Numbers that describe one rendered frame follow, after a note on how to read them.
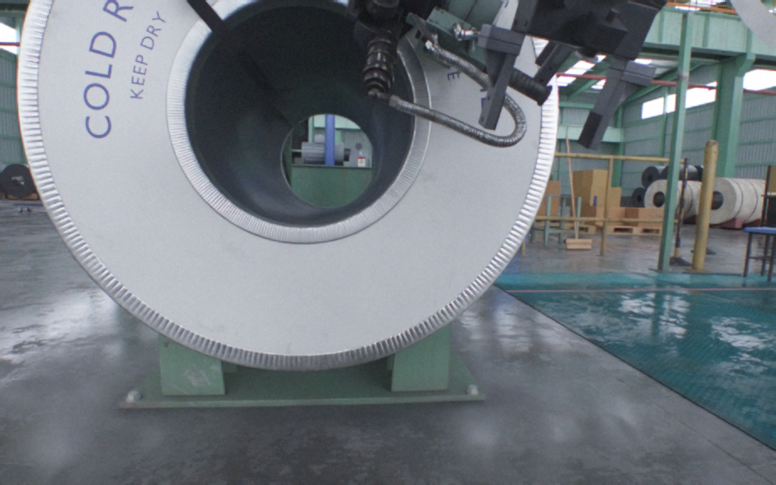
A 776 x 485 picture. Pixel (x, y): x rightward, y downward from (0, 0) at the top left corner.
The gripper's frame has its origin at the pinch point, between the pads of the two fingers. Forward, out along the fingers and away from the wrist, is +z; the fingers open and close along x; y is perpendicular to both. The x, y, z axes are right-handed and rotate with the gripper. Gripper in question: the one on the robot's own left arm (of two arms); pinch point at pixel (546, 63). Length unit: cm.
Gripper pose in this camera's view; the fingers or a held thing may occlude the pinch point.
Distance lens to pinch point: 82.0
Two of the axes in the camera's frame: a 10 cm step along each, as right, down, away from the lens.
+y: -8.9, -4.4, -0.8
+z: -3.4, 5.5, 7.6
